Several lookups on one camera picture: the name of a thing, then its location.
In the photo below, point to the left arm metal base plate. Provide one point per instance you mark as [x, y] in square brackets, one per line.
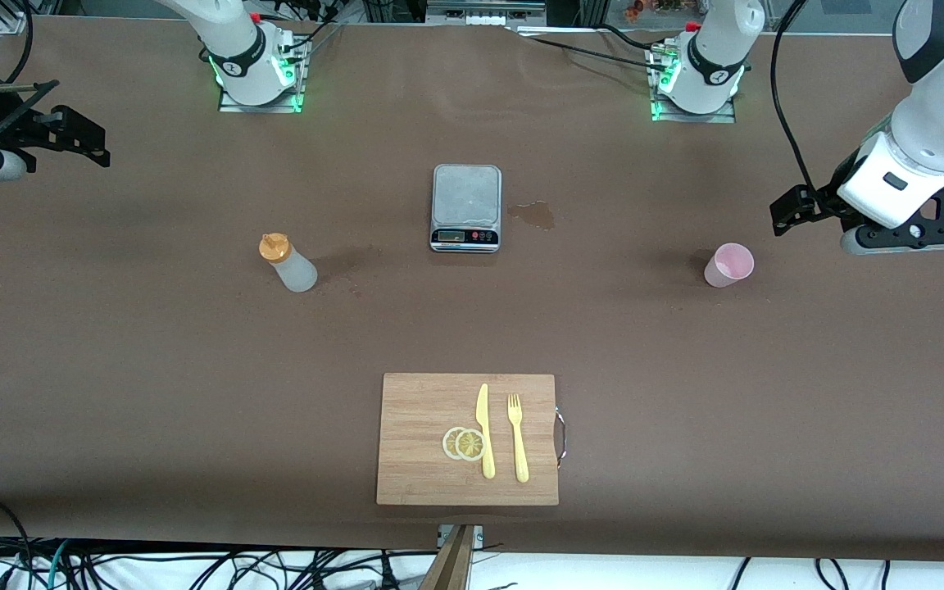
[726, 113]

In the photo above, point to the yellow plastic fork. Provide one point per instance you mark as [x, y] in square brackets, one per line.
[518, 442]

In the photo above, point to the white power strip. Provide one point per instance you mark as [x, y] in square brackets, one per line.
[484, 14]

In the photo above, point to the sauce bottle with orange cap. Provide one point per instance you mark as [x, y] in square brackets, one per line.
[296, 270]

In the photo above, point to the lemon slice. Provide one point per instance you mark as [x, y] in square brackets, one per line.
[448, 443]
[470, 445]

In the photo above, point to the liquid puddle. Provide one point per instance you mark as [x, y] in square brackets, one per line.
[536, 215]

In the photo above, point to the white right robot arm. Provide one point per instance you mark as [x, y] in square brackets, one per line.
[234, 49]

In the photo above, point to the yellow plastic knife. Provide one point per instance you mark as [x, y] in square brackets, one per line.
[484, 426]

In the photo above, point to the metal post bracket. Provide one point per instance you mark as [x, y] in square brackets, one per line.
[478, 534]

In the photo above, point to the wooden cutting board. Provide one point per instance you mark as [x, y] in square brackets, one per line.
[423, 426]

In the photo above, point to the wooden post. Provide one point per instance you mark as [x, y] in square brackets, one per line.
[451, 565]

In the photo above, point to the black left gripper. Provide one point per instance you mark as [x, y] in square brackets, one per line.
[821, 201]

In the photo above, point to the silver digital kitchen scale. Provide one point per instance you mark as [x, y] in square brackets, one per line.
[465, 197]

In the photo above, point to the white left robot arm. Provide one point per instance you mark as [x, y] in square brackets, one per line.
[939, 123]

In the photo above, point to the pink plastic cup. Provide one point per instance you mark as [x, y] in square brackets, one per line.
[728, 266]

